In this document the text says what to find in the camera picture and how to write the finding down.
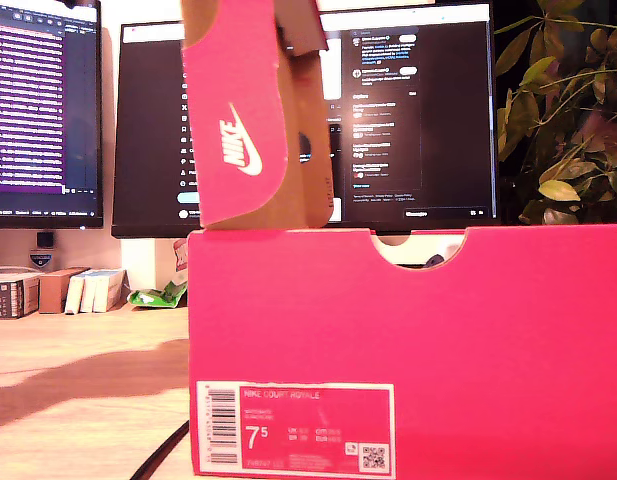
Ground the green and white bag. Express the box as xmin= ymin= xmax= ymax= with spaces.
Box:
xmin=126 ymin=238 xmax=190 ymax=309

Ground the black cable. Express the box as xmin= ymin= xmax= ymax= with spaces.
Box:
xmin=128 ymin=419 xmax=191 ymax=480

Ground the white tissue paper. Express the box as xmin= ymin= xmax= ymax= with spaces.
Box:
xmin=380 ymin=233 xmax=465 ymax=270

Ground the white and blue box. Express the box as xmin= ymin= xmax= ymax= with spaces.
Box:
xmin=80 ymin=271 xmax=107 ymax=314
xmin=63 ymin=271 xmax=88 ymax=316
xmin=92 ymin=268 xmax=127 ymax=313

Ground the brown cardboard box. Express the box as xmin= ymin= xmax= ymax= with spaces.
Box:
xmin=37 ymin=266 xmax=92 ymax=316

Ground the green leafy houseplant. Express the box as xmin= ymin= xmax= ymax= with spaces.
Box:
xmin=494 ymin=0 xmax=617 ymax=227

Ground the dark blue shield badge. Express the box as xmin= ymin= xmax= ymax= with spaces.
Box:
xmin=29 ymin=248 xmax=57 ymax=272

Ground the red Nike shoebox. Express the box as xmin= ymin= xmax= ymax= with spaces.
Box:
xmin=180 ymin=0 xmax=617 ymax=480

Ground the computer monitor with purple terminal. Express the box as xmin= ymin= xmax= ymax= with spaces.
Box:
xmin=0 ymin=0 xmax=105 ymax=230

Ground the wide black computer monitor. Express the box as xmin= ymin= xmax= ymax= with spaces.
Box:
xmin=110 ymin=3 xmax=501 ymax=239

